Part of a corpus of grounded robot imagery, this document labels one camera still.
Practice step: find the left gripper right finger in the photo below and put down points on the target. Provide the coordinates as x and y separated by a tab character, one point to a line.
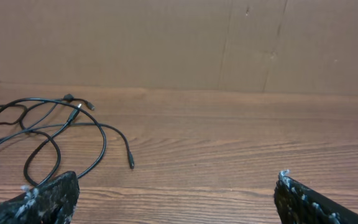
298	204

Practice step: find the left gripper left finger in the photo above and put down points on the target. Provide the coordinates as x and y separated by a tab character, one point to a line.
52	202

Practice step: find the left cardboard wall panel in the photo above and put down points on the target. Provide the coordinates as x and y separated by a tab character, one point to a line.
286	46

